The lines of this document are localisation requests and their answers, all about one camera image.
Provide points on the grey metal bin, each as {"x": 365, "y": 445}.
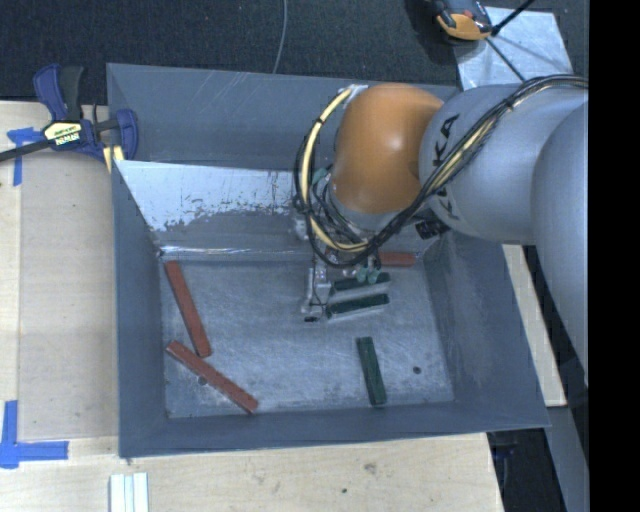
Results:
{"x": 280, "y": 360}

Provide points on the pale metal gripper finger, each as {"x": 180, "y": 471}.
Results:
{"x": 318, "y": 278}
{"x": 314, "y": 302}

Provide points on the red-brown flat block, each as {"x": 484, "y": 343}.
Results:
{"x": 397, "y": 258}
{"x": 212, "y": 376}
{"x": 188, "y": 309}

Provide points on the dark green flat block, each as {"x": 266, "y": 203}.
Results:
{"x": 372, "y": 371}
{"x": 357, "y": 305}

